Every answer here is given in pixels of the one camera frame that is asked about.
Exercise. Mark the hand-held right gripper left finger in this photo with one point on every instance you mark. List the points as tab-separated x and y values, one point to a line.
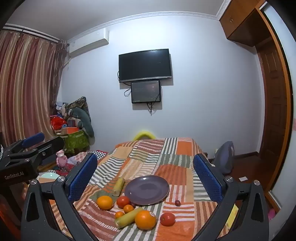
82	177

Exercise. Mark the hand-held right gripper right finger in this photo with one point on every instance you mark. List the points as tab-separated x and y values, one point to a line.
208	179

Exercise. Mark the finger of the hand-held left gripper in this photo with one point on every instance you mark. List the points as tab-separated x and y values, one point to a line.
49	148
34	139

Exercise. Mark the yellow-green sugarcane piece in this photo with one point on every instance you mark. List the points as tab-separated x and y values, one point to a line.
126	219
119	186

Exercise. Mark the red tomato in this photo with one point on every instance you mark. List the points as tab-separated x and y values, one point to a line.
123	201
167	219

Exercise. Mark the small tangerine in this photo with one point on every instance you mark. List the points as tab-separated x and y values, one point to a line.
119	214
128	209

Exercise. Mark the purple round plate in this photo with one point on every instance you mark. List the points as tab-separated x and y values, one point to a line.
148	190

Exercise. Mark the large orange with sticker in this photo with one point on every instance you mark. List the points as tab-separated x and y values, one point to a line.
145	220

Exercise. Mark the pink toy figure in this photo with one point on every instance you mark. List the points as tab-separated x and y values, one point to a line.
61	160

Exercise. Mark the pink floral cloth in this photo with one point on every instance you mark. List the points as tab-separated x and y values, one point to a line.
77	157

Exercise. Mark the grey backpack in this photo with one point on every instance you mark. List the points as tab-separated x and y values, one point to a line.
223	157

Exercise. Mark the red plastic bag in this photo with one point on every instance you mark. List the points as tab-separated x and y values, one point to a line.
57	122

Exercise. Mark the green fabric box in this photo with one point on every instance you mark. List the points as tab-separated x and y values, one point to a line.
76	141

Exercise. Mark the pale green dish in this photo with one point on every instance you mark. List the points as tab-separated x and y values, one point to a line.
48	177

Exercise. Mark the black white checkered cloth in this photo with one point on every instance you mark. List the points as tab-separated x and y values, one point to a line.
100	154

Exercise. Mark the white paper sheet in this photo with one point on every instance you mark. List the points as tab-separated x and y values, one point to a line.
243	179

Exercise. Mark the striped patchwork blanket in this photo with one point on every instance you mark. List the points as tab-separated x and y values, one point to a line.
175	162

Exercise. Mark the small dark red plum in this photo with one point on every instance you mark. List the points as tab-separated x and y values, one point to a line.
133	205
177	203

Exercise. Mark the yellow paper sheet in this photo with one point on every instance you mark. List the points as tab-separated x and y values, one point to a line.
232	216

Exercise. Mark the grey stuffed cushion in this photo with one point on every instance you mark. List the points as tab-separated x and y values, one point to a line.
84	120

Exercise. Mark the person's orange clothing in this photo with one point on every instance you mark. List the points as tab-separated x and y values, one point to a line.
4	215

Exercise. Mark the dark patterned cloth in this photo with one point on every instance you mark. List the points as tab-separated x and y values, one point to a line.
79	103

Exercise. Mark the striped brown curtain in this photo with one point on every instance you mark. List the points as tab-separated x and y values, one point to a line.
27	81

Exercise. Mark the pink plastic object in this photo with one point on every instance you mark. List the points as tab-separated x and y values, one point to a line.
271	213

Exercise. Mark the yellow curved object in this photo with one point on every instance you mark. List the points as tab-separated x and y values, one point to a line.
143	134

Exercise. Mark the brown wooden door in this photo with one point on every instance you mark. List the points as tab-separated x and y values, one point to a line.
272	104

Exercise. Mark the white air conditioner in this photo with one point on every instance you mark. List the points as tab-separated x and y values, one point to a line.
90	41

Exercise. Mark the wooden overhead cabinet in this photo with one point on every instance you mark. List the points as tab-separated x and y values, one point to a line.
233	20

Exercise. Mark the white curtain rail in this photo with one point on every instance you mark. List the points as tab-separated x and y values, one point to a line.
34	32

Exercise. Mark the small black wall monitor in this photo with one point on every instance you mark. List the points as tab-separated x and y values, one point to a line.
145	91

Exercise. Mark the black wall television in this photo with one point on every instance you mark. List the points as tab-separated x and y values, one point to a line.
144	64

